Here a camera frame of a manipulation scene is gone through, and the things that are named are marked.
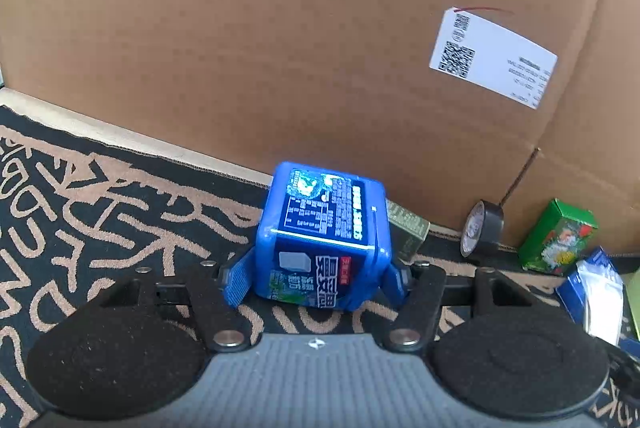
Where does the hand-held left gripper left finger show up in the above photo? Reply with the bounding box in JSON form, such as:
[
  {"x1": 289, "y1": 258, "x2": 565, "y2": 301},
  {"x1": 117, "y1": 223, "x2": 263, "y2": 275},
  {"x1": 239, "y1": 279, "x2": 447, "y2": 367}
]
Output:
[{"x1": 106, "y1": 249, "x2": 257, "y2": 352}]

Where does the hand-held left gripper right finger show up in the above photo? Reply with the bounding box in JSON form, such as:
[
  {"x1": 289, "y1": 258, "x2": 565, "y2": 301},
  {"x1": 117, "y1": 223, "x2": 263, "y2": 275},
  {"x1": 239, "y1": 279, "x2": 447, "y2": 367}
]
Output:
[{"x1": 381, "y1": 259, "x2": 522, "y2": 352}]

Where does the blue plastic box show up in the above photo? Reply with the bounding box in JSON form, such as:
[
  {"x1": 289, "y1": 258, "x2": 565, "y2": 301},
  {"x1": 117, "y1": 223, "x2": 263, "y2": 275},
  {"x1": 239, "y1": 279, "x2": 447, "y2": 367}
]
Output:
[{"x1": 255, "y1": 161, "x2": 392, "y2": 312}]

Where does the olive green small box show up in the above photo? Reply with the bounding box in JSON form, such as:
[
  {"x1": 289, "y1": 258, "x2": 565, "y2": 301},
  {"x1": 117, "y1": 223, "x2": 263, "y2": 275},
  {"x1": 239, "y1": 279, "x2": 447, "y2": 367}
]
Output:
[{"x1": 386, "y1": 200, "x2": 431, "y2": 262}]

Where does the black tape roll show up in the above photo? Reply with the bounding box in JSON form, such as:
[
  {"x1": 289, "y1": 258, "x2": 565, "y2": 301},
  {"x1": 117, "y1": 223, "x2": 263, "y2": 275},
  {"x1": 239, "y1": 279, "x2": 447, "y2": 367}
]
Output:
[{"x1": 460, "y1": 200, "x2": 506, "y2": 259}]

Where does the black tan patterned mat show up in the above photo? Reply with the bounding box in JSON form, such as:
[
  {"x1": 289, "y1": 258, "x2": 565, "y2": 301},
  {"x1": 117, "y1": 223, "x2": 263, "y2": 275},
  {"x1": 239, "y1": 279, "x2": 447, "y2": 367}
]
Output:
[{"x1": 0, "y1": 88, "x2": 640, "y2": 428}]

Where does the green printed box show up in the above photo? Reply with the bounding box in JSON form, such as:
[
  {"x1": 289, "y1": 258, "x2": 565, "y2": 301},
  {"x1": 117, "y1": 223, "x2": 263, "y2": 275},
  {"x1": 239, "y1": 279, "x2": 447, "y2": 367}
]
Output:
[{"x1": 517, "y1": 199, "x2": 599, "y2": 277}]

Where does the blue white packet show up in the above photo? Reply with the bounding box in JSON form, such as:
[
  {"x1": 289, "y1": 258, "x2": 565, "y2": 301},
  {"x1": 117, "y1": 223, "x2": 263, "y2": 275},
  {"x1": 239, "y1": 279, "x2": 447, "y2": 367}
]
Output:
[{"x1": 555, "y1": 247, "x2": 626, "y2": 345}]

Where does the yellow-green long box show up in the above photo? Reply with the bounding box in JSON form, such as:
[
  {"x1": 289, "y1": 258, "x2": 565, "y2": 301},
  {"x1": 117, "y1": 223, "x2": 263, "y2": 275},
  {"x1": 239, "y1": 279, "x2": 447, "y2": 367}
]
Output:
[{"x1": 619, "y1": 272, "x2": 640, "y2": 340}]

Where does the white shipping label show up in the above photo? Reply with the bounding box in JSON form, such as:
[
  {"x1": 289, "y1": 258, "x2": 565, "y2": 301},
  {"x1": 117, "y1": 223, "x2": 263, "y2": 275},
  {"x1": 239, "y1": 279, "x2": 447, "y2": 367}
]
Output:
[{"x1": 429, "y1": 6, "x2": 559, "y2": 110}]

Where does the large brown cardboard box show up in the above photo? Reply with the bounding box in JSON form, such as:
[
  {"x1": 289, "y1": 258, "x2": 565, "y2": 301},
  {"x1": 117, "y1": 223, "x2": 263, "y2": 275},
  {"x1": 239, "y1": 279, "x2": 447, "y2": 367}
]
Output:
[{"x1": 0, "y1": 0, "x2": 640, "y2": 254}]

